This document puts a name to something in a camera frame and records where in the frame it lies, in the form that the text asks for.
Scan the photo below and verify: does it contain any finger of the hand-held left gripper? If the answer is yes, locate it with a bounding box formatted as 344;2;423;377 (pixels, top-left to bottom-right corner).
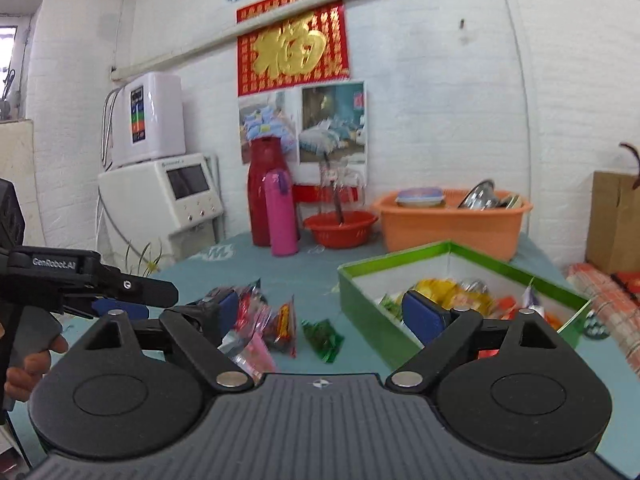
92;270;179;320

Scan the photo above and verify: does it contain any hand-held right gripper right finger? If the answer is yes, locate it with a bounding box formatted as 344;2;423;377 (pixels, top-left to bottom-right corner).
385;290;566;395

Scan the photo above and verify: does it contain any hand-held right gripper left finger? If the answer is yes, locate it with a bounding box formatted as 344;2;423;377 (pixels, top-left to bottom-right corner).
82;290;256;396

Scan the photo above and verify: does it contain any green snack packet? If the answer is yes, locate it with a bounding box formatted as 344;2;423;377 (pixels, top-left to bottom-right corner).
378;292;408;321

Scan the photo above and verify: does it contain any yellow snack packet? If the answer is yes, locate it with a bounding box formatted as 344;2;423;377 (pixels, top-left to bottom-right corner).
415;278;496;318

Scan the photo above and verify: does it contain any green cardboard box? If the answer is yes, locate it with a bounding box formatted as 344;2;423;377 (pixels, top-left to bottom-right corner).
337;240;592;371

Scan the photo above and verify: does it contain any pile of snack packets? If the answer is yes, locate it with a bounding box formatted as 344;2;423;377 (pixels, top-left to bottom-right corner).
202;282;346;376

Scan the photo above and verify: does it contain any red snack packet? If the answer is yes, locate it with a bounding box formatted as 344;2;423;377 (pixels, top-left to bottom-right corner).
492;296;521;318

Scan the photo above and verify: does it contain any white snack packet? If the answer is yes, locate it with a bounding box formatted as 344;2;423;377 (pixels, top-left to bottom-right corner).
520;280;546;313

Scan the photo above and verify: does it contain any person's left hand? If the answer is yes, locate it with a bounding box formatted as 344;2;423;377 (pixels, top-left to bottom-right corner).
4;335;69;404

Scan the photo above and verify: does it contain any green leafy plant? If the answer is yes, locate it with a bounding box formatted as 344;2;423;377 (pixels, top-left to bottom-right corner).
125;240;173;278

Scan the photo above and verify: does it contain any orange plastic basin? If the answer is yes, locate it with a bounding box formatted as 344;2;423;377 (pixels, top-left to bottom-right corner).
371;188;533;262

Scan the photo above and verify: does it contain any pink bottle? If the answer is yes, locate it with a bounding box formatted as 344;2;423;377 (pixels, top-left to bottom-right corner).
264;169;300;257

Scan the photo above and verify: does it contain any white appliance with screen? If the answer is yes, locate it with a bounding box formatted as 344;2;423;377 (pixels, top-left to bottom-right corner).
97;153;224;261

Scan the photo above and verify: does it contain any red plastic basin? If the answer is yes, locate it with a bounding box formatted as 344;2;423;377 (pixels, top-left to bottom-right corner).
303;210;379;249

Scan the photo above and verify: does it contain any red thermos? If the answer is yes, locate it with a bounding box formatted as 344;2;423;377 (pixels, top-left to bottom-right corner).
247;136;301;247

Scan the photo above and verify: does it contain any steel bowl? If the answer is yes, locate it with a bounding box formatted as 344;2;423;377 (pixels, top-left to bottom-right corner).
457;180;501;211

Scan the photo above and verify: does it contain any clear glass cup rack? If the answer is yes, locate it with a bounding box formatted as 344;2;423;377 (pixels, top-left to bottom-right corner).
319;152;363;226

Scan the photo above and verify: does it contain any dark patterned bowl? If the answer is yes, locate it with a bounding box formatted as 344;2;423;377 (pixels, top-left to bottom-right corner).
582;310;608;341

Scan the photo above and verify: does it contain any red striped mat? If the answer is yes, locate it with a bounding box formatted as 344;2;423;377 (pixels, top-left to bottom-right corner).
566;262;640;378

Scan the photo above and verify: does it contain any white water purifier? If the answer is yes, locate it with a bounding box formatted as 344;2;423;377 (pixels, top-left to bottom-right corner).
102;71;187;168

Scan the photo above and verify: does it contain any window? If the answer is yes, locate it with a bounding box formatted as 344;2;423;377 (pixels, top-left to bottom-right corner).
0;10;38;121

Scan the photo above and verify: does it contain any large brown cardboard box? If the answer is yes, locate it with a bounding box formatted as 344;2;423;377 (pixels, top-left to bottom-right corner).
586;170;640;276

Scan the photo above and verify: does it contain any bedding wall poster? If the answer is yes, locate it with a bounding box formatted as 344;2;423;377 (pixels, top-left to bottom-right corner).
239;79;369;167

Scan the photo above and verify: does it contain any white wall pipe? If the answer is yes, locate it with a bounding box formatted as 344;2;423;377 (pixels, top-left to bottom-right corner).
110;0;640;82

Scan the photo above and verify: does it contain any red gold wall hanging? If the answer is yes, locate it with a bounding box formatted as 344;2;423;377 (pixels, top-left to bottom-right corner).
236;0;351;97

